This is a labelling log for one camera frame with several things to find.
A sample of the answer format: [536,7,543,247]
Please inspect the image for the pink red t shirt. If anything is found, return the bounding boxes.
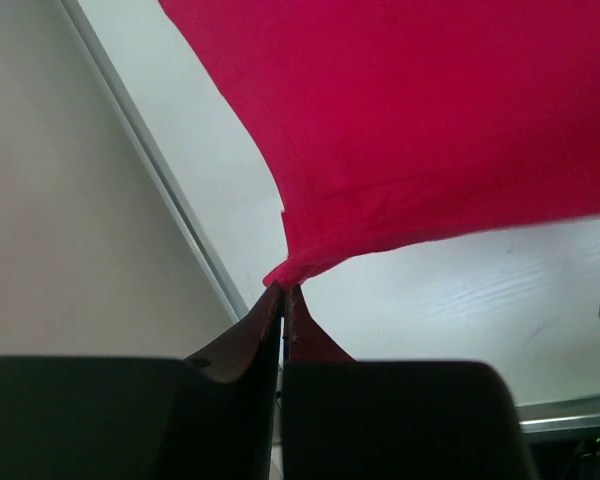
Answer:
[162,1,600,286]

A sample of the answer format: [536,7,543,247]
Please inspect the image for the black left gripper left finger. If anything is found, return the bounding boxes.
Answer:
[0,285,283,479]

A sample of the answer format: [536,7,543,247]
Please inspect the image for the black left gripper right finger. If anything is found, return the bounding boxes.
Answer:
[282,287,537,479]

